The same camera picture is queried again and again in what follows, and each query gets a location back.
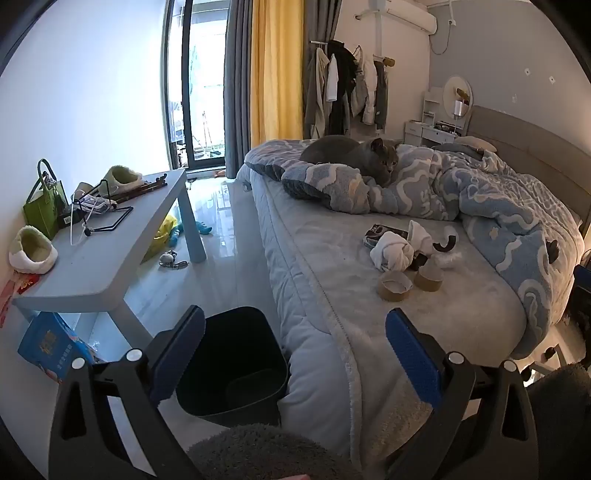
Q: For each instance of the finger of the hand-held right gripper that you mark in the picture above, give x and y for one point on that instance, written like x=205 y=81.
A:
x=584 y=279

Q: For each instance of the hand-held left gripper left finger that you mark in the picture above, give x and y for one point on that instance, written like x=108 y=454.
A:
x=178 y=355

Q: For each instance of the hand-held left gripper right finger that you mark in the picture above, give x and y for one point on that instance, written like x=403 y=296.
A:
x=413 y=355

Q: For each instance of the black trash bin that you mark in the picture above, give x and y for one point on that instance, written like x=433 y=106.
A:
x=240 y=360

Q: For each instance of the brown cardboard tape roll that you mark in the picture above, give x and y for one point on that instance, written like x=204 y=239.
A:
x=427 y=282
x=396 y=291

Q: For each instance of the clear plastic wrap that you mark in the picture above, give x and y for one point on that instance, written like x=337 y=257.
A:
x=448 y=261

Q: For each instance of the white cloth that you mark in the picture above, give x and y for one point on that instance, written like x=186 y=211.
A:
x=392 y=251

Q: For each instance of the black curved hook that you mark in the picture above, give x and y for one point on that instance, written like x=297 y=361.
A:
x=451 y=242

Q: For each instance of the dark printed packet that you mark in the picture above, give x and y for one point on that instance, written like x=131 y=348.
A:
x=375 y=233

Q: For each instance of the bed with grey sheet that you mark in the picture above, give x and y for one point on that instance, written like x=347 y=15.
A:
x=392 y=323

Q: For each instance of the crumpled clear plastic bag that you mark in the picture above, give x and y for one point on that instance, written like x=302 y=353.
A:
x=87 y=350

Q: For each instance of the light blue low table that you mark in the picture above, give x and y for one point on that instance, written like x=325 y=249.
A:
x=106 y=263

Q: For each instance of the yellow plastic bag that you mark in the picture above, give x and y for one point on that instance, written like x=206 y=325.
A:
x=164 y=230

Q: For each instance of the teal plush toy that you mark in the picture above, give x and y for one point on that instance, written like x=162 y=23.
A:
x=201 y=227

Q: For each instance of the blue patterned fleece blanket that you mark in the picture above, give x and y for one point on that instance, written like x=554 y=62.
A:
x=485 y=194

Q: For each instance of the blue cardboard box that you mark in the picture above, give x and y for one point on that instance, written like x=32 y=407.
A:
x=46 y=344

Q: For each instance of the grey padded headboard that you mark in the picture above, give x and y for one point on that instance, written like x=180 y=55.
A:
x=531 y=147

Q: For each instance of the red paper packet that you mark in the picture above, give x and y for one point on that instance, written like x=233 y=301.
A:
x=25 y=282

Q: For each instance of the dark wooden sticks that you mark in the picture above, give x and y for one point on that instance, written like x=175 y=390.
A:
x=147 y=186

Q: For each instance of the beige pillow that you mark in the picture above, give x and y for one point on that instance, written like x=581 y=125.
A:
x=478 y=142

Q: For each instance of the white printed packet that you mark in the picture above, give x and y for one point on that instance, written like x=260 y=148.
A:
x=94 y=203

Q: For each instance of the small black box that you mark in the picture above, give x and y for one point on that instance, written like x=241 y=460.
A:
x=69 y=218

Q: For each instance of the green white fluffy slipper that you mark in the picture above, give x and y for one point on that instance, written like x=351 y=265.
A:
x=32 y=251
x=122 y=177

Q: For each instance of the green tote bag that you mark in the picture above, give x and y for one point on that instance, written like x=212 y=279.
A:
x=39 y=207

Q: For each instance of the white table lamp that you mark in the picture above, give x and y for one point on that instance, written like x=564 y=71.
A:
x=458 y=108

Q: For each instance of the grey cat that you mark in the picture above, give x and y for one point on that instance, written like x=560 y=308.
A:
x=341 y=152

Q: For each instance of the white dresser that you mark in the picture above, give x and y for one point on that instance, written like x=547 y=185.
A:
x=422 y=131

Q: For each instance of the round white mirror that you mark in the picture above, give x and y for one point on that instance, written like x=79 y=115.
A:
x=455 y=90

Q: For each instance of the glass balcony door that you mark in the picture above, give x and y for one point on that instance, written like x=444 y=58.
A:
x=203 y=92

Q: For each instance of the grey curtain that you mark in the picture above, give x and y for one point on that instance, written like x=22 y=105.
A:
x=238 y=92

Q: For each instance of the clothes rack with clothes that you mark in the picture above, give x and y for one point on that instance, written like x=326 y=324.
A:
x=341 y=92

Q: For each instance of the yellow curtain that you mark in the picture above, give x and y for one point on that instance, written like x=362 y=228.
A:
x=277 y=69

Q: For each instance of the white air conditioner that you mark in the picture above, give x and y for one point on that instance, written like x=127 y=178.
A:
x=411 y=21

